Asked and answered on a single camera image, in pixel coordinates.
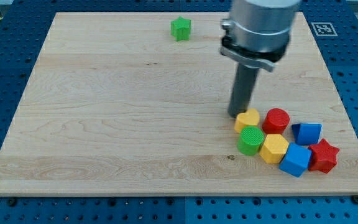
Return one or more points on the red cylinder block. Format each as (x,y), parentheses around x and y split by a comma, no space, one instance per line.
(276,121)

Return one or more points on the yellow hexagon block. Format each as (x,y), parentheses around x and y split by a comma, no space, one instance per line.
(273,148)

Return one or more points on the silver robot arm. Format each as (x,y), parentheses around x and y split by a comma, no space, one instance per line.
(257,33)

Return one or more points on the blue triangle block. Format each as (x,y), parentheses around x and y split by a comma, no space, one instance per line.
(306,133)

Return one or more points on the wooden board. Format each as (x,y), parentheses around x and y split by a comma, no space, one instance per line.
(115,107)

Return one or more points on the yellow heart block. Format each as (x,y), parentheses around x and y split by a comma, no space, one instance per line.
(249,118)

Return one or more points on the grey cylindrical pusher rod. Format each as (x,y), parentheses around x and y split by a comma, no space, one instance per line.
(242,89)

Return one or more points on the red star block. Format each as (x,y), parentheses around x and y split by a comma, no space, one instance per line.
(323,156)

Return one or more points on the white fiducial marker tag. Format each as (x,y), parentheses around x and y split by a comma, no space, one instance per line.
(324,29)

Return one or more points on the blue cube block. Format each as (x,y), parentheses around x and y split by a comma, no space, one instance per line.
(296,160)

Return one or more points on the green star block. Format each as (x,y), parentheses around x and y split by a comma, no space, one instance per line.
(181,28)

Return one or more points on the green cylinder block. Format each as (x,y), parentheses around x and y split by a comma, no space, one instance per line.
(249,141)

